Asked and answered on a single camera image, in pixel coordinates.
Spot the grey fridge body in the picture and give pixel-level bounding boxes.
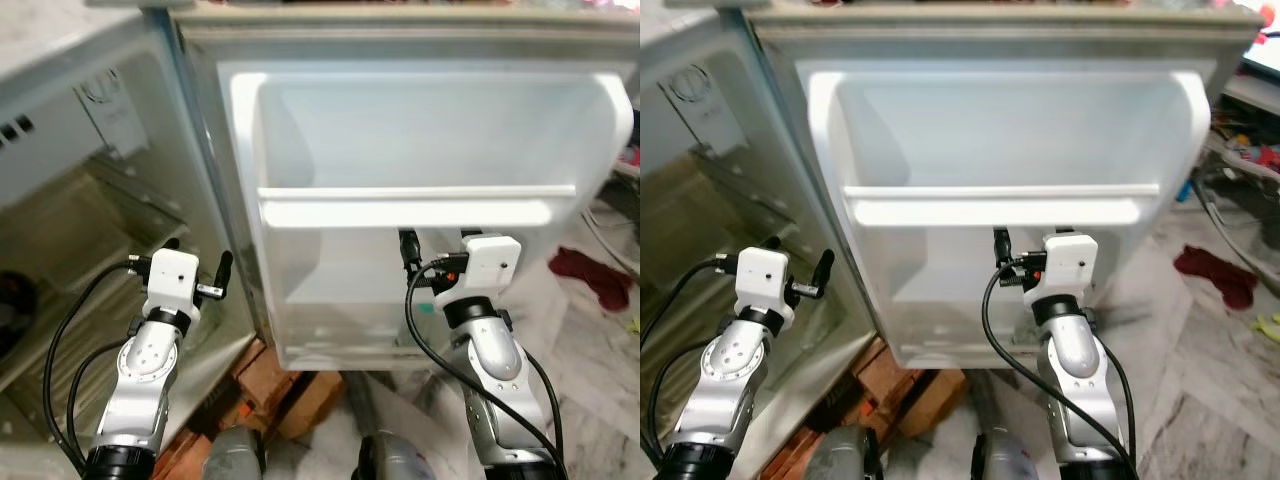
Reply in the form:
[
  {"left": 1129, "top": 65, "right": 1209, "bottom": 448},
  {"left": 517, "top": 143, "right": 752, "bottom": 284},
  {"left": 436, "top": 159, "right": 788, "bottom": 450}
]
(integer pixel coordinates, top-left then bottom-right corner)
[
  {"left": 0, "top": 5, "right": 271, "bottom": 473},
  {"left": 640, "top": 5, "right": 881, "bottom": 456}
]

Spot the open fridge door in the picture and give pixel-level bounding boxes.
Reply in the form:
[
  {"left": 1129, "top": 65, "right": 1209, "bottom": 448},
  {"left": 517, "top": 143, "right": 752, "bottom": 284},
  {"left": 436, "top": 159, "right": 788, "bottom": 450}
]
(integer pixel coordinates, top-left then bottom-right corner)
[
  {"left": 170, "top": 5, "right": 641, "bottom": 371},
  {"left": 745, "top": 5, "right": 1266, "bottom": 371}
]

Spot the fridge thermostat housing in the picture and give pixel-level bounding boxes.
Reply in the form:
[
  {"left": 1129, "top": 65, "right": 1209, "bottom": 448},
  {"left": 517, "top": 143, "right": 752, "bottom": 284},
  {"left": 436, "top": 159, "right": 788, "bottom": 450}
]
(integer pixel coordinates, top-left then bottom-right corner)
[
  {"left": 665, "top": 65, "right": 736, "bottom": 151},
  {"left": 75, "top": 68, "right": 151, "bottom": 161}
]

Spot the red brick stack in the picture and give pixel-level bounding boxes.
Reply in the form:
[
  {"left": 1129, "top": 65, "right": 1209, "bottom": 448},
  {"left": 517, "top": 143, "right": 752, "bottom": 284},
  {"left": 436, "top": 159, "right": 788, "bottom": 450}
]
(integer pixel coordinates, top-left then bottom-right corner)
[
  {"left": 150, "top": 338, "right": 346, "bottom": 480},
  {"left": 760, "top": 335, "right": 966, "bottom": 480}
]

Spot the dark red cloth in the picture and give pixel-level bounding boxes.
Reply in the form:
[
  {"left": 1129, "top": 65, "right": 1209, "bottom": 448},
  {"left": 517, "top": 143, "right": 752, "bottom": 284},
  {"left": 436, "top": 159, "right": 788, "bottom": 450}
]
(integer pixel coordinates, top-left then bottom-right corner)
[
  {"left": 548, "top": 247, "right": 633, "bottom": 313},
  {"left": 1173, "top": 245, "right": 1259, "bottom": 311}
]

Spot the grey left robot leg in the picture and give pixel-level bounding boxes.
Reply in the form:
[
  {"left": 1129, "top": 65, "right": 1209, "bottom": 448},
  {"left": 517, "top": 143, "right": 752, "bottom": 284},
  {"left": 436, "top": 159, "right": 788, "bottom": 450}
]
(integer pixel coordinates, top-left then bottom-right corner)
[
  {"left": 203, "top": 425, "right": 266, "bottom": 480},
  {"left": 805, "top": 425, "right": 881, "bottom": 480}
]

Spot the grey robot leg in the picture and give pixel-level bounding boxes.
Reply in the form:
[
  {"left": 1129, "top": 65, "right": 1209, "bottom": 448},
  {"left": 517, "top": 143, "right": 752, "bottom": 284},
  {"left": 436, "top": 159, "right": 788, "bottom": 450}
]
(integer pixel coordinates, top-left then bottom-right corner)
[
  {"left": 203, "top": 425, "right": 266, "bottom": 480},
  {"left": 970, "top": 428, "right": 1046, "bottom": 480},
  {"left": 355, "top": 430, "right": 441, "bottom": 480},
  {"left": 805, "top": 425, "right": 881, "bottom": 480}
]

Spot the grey right robot leg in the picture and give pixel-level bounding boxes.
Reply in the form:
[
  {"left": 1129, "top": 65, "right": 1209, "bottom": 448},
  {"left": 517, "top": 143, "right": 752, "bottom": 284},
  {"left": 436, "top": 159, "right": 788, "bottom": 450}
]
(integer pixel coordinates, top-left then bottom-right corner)
[
  {"left": 355, "top": 430, "right": 441, "bottom": 480},
  {"left": 970, "top": 428, "right": 1046, "bottom": 480}
]

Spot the low shelf with clutter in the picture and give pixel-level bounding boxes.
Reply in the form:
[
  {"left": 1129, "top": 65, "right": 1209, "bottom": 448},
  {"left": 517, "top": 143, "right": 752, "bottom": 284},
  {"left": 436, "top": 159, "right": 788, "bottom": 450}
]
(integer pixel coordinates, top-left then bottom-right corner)
[{"left": 1195, "top": 30, "right": 1280, "bottom": 201}]

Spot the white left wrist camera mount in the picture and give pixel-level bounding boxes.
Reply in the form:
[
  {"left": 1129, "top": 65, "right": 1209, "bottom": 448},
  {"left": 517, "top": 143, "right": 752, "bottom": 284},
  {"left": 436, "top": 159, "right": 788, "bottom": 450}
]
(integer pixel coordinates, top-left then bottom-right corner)
[
  {"left": 735, "top": 246, "right": 798, "bottom": 313},
  {"left": 145, "top": 248, "right": 204, "bottom": 311}
]

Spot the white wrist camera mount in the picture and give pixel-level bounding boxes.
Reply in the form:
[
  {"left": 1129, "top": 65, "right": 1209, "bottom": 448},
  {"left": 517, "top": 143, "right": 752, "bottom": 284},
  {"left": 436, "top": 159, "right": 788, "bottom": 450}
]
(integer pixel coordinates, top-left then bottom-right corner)
[
  {"left": 735, "top": 246, "right": 798, "bottom": 313},
  {"left": 1020, "top": 230, "right": 1099, "bottom": 309},
  {"left": 145, "top": 248, "right": 204, "bottom": 311},
  {"left": 433, "top": 233, "right": 523, "bottom": 311}
]

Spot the white door shelf rail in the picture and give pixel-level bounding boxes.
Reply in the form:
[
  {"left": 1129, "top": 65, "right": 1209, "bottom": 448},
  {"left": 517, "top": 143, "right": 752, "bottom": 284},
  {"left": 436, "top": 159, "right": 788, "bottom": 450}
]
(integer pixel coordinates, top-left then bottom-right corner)
[
  {"left": 843, "top": 183, "right": 1161, "bottom": 228},
  {"left": 258, "top": 185, "right": 579, "bottom": 229}
]

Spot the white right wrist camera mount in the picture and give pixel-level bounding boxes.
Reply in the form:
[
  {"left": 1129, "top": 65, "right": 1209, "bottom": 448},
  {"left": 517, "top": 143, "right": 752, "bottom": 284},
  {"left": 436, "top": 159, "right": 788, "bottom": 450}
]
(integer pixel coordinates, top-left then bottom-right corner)
[
  {"left": 1020, "top": 230, "right": 1099, "bottom": 309},
  {"left": 433, "top": 233, "right": 523, "bottom": 311}
]

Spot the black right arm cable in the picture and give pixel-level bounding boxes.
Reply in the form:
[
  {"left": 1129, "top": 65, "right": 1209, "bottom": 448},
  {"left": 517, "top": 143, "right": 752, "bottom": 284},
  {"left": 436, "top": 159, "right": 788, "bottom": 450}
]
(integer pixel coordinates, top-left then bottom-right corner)
[
  {"left": 404, "top": 258, "right": 569, "bottom": 480},
  {"left": 980, "top": 258, "right": 1141, "bottom": 480}
]

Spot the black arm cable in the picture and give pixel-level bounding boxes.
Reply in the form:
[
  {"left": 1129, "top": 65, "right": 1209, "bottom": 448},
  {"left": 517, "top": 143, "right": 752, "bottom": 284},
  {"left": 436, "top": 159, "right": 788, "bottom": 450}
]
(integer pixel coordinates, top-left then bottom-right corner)
[
  {"left": 640, "top": 258, "right": 736, "bottom": 471},
  {"left": 404, "top": 258, "right": 569, "bottom": 480},
  {"left": 42, "top": 258, "right": 151, "bottom": 476},
  {"left": 980, "top": 258, "right": 1141, "bottom": 480}
]

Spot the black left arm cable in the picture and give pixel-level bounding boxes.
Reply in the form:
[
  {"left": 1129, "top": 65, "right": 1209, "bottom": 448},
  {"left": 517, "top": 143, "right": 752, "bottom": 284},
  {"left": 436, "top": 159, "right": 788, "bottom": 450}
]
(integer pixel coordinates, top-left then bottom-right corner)
[
  {"left": 640, "top": 258, "right": 736, "bottom": 471},
  {"left": 42, "top": 258, "right": 151, "bottom": 476}
]

